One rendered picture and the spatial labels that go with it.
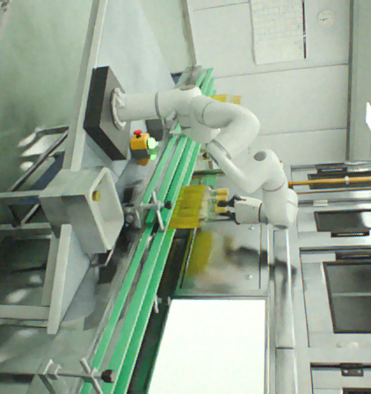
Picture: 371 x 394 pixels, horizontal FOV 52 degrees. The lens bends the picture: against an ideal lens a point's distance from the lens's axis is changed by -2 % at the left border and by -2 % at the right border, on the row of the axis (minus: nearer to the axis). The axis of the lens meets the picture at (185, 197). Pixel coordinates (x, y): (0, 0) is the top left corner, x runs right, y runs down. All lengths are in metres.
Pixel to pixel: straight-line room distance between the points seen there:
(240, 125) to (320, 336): 0.68
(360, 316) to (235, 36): 6.23
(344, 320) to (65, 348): 0.83
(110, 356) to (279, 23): 6.52
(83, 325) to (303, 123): 6.88
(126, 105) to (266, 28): 5.84
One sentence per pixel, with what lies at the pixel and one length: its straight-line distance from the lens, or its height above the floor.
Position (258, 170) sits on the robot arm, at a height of 1.31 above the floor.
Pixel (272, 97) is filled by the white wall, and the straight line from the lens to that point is 7.46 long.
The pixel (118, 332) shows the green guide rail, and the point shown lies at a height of 0.93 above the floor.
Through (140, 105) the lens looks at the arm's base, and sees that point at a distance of 1.41.
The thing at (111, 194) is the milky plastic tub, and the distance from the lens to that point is 1.32.
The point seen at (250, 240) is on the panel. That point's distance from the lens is 1.56.
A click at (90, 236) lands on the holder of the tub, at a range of 1.24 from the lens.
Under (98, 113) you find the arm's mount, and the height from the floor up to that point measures 0.80.
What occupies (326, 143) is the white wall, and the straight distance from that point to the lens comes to 7.92.
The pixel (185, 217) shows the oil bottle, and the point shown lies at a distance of 1.48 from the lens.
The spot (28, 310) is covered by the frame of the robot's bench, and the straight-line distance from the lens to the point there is 1.30.
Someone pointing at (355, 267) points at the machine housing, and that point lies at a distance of 1.52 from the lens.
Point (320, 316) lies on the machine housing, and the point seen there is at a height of 1.48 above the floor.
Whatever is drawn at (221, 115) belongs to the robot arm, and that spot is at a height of 1.21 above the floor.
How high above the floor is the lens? 1.37
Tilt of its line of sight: 13 degrees down
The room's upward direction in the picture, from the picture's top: 87 degrees clockwise
